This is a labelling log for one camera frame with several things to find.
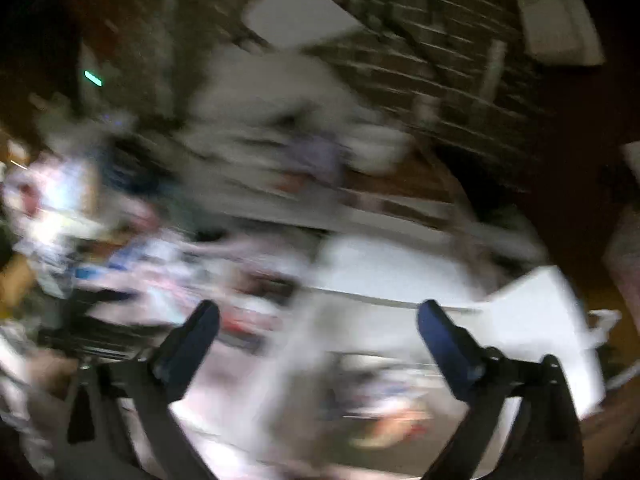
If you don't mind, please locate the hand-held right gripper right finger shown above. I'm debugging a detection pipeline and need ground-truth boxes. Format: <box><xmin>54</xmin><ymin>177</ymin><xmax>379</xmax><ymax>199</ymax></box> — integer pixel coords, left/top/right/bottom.
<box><xmin>416</xmin><ymin>299</ymin><xmax>584</xmax><ymax>480</ymax></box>

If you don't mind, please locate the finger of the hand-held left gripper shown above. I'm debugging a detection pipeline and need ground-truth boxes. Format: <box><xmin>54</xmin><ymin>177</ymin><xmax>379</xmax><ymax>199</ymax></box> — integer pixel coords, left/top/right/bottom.
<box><xmin>38</xmin><ymin>326</ymin><xmax>167</xmax><ymax>362</ymax></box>

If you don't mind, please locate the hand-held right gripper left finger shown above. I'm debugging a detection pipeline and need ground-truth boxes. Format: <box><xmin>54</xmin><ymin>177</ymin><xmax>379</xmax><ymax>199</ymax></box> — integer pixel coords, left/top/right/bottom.
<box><xmin>67</xmin><ymin>300</ymin><xmax>222</xmax><ymax>480</ymax></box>

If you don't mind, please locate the white cardboard box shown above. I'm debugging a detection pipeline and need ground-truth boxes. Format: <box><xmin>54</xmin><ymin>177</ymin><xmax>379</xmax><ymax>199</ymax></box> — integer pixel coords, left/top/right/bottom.
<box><xmin>319</xmin><ymin>236</ymin><xmax>607</xmax><ymax>412</ymax></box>

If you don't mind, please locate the pink printed desk mat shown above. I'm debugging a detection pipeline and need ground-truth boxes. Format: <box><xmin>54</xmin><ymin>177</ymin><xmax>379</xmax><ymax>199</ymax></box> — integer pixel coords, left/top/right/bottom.
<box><xmin>90</xmin><ymin>240</ymin><xmax>451</xmax><ymax>477</ymax></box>

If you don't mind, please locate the white plush toy plaid hat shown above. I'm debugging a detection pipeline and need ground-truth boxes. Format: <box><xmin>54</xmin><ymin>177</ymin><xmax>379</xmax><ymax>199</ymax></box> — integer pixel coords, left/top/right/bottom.
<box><xmin>9</xmin><ymin>154</ymin><xmax>97</xmax><ymax>242</ymax></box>

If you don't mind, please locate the stack of books and papers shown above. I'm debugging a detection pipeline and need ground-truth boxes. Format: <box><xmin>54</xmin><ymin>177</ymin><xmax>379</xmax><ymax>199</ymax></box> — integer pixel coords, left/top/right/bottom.
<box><xmin>189</xmin><ymin>110</ymin><xmax>452</xmax><ymax>232</ymax></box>

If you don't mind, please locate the brown box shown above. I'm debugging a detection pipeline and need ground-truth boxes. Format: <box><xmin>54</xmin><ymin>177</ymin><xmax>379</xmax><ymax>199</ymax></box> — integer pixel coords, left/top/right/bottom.
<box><xmin>349</xmin><ymin>159</ymin><xmax>462</xmax><ymax>212</ymax></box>

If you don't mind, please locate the panda print bowl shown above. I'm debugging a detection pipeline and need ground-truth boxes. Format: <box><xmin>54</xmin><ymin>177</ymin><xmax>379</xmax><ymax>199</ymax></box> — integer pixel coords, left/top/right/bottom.
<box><xmin>356</xmin><ymin>124</ymin><xmax>412</xmax><ymax>172</ymax></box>

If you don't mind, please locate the grey cloth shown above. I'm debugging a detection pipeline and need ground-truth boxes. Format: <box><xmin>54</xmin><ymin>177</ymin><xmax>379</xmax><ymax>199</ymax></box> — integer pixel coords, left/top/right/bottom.
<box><xmin>281</xmin><ymin>134</ymin><xmax>347</xmax><ymax>187</ymax></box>

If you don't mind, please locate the white wall paper sheet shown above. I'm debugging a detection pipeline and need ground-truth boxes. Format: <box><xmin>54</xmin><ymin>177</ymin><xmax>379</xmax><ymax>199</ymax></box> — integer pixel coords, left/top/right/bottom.
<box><xmin>242</xmin><ymin>0</ymin><xmax>367</xmax><ymax>52</ymax></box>

